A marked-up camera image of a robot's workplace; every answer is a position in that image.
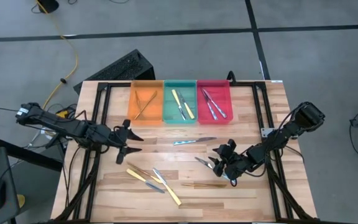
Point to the yellow round disc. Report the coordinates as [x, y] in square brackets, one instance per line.
[21, 200]

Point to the silver corner bracket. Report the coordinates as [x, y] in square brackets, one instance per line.
[266, 132]

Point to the teal plastic bin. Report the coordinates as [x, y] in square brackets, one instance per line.
[168, 105]

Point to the orange plastic bin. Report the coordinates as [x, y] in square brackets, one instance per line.
[132, 102]

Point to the black round base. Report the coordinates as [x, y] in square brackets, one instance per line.
[48, 4]

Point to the silver spoon utensil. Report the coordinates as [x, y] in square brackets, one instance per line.
[201, 161]

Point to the black perforated case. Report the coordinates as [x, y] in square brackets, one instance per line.
[120, 67]

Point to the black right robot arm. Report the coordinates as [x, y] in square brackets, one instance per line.
[291, 127]

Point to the pink plastic bin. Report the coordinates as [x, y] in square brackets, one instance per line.
[225, 93]

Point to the black stand beam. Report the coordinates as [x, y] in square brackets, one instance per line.
[26, 155]

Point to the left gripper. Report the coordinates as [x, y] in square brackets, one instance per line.
[120, 138]

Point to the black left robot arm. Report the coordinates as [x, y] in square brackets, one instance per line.
[57, 123]

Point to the black table frame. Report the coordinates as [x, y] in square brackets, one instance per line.
[117, 84]

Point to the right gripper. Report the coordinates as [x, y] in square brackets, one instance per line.
[233, 165]

